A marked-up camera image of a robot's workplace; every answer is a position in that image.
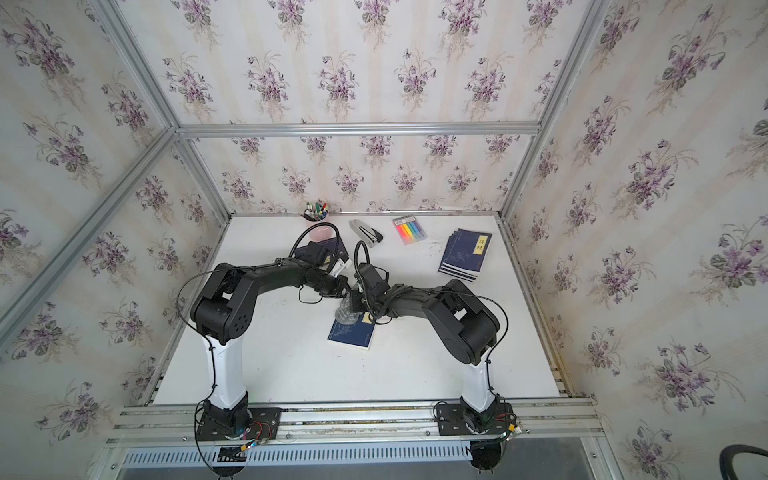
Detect blue book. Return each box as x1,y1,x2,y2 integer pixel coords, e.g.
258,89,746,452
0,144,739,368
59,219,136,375
438,229,493,282
319,237,349,264
327,313,375,349

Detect grey patterned cloth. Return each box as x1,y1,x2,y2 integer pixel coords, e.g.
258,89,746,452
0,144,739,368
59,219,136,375
334,290,365,326

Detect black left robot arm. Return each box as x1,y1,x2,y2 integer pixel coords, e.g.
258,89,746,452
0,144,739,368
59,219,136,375
189,255,349,414

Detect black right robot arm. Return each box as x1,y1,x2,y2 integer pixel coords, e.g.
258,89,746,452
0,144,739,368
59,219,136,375
352,263,501,415

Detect pink pen cup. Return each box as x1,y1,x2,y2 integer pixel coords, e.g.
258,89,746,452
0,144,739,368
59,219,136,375
308,222,338,243

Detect pens in cup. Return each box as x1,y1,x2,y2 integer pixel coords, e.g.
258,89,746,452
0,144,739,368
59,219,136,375
302,202,329,222

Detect grey black stapler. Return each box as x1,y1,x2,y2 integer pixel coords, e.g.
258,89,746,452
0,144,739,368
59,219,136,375
349,219,384,248

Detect colourful highlighter pack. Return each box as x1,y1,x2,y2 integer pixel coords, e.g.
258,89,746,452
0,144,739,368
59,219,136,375
392,215,427,245

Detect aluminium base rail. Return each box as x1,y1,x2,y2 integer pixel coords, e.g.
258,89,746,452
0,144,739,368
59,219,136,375
105,398,610,477

